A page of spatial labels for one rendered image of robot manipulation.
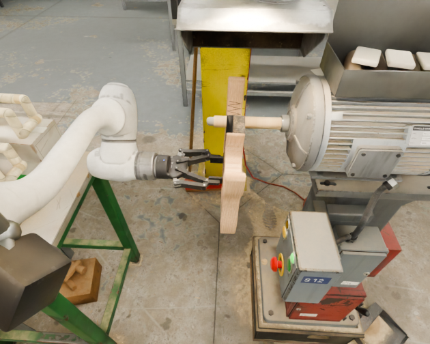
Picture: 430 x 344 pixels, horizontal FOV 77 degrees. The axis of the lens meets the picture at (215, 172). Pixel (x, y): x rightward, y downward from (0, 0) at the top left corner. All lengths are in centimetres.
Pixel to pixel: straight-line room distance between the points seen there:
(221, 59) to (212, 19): 102
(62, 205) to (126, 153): 35
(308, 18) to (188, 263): 157
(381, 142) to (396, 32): 26
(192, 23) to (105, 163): 47
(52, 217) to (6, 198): 56
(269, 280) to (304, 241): 87
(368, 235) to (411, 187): 20
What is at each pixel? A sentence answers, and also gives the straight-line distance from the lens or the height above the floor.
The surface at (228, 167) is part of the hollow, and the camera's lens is 68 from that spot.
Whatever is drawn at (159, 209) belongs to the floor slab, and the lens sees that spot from 212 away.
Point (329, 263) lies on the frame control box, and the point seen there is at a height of 112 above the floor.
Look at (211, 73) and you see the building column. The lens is 165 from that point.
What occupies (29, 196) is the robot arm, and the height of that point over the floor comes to 133.
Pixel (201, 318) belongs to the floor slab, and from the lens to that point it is 175.
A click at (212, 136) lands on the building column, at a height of 50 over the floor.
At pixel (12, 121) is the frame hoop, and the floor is 117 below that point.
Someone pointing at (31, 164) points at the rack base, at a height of 102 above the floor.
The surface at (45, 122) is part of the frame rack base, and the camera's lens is 117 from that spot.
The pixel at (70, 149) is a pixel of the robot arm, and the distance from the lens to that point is 65.
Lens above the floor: 169
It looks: 46 degrees down
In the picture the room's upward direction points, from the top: straight up
